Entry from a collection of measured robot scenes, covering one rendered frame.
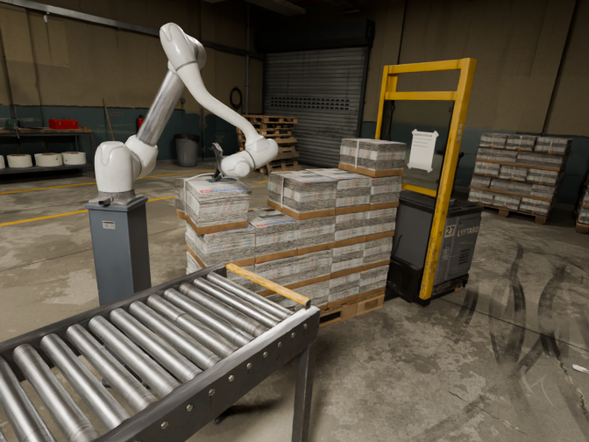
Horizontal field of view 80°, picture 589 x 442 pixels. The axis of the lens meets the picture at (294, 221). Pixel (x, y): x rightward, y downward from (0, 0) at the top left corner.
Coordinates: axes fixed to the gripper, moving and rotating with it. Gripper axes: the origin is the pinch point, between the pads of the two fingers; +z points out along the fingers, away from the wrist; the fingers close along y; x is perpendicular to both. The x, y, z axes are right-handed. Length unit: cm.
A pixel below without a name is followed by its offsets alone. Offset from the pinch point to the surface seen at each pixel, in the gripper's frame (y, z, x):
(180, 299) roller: 43, -69, -38
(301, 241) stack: 49, -16, 51
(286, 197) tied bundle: 23, -3, 47
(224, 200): 18.0, -20.1, -0.6
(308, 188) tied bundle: 16, -18, 53
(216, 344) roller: 45, -98, -35
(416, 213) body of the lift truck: 46, -4, 175
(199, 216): 25.4, -18.0, -13.4
